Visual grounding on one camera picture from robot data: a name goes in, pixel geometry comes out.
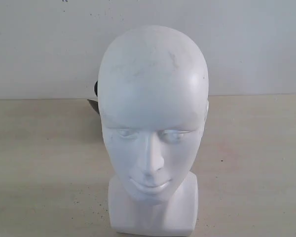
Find black helmet with tinted visor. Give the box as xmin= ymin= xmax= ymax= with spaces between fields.
xmin=87 ymin=81 xmax=100 ymax=115

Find white mannequin head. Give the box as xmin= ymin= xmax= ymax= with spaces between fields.
xmin=97 ymin=25 xmax=209 ymax=237

